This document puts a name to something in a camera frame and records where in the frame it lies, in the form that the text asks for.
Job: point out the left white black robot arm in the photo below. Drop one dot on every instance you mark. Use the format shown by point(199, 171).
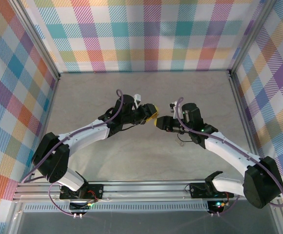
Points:
point(87, 135)

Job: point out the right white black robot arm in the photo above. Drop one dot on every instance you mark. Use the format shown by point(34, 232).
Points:
point(229, 151)

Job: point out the small metal key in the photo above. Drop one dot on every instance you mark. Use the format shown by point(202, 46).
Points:
point(180, 143)

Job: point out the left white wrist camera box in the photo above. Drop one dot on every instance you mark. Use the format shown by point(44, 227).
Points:
point(137, 98)

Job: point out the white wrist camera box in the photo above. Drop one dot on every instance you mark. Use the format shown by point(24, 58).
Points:
point(137, 98)
point(173, 105)

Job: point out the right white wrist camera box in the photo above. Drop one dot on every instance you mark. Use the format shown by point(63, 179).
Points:
point(173, 105)

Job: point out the aluminium side rail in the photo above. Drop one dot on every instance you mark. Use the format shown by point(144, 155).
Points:
point(51, 102)
point(242, 109)

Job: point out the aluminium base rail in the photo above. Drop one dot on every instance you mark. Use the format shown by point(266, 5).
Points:
point(144, 190)

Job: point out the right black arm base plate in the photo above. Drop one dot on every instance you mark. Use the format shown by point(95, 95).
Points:
point(197, 190)

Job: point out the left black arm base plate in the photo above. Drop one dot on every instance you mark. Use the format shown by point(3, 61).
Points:
point(95, 189)

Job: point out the aluminium frame post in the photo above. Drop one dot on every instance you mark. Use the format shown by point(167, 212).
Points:
point(39, 41)
point(251, 36)

